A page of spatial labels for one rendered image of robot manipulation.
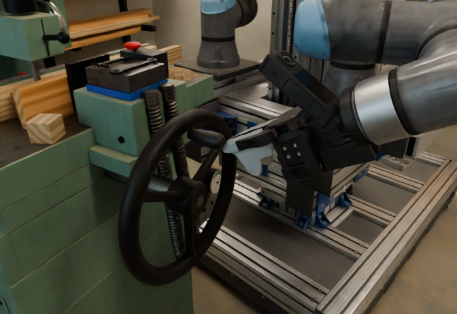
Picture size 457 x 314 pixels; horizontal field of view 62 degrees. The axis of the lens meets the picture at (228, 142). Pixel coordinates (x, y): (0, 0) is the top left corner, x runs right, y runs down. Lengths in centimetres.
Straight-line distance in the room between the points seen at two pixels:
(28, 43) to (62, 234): 32
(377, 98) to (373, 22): 10
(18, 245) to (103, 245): 18
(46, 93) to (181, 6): 390
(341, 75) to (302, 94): 57
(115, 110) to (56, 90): 14
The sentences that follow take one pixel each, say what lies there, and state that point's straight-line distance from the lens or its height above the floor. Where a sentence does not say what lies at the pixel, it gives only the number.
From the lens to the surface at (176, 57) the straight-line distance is 107.
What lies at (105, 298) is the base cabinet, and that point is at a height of 54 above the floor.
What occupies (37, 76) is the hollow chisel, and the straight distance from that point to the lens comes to 80.
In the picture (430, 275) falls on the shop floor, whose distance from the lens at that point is 182.
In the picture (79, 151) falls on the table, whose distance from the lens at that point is 67.
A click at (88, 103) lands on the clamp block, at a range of 67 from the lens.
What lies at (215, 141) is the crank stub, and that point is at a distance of 53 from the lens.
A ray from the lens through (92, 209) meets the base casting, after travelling 74.
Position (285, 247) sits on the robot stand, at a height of 21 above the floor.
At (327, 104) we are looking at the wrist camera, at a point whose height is 101.
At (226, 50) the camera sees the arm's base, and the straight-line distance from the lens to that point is 130.
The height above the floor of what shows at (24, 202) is 83.
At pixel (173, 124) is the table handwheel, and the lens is 54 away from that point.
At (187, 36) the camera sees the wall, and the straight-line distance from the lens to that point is 457.
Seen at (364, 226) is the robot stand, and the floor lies 21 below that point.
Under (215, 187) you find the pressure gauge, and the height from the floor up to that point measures 65.
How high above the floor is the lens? 116
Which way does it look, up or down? 26 degrees down
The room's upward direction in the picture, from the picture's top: straight up
